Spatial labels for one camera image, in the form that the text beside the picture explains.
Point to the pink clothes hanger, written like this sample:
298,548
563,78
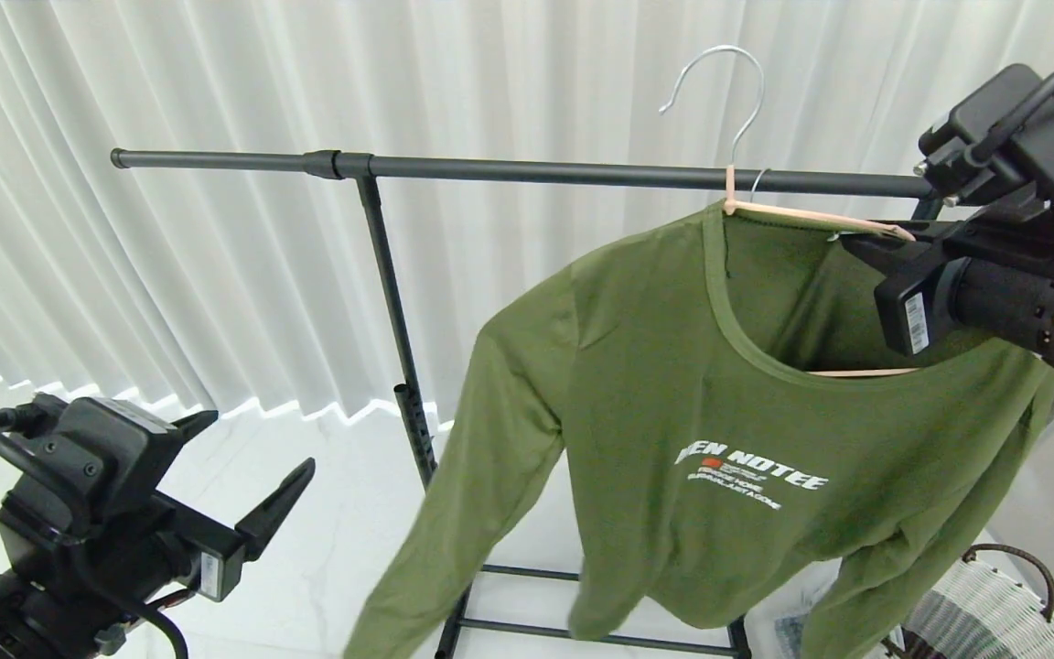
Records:
811,216
758,178

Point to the black clothes rack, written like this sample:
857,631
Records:
536,171

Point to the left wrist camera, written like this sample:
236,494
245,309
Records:
106,458

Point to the green long-sleeved shirt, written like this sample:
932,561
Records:
655,384

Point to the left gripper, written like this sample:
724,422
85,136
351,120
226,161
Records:
188,549

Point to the white curtain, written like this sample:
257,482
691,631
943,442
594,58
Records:
216,275

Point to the pale grey shorts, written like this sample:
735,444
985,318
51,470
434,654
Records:
790,633

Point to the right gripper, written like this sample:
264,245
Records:
975,297

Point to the white laundry basket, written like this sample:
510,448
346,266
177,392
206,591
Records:
984,613

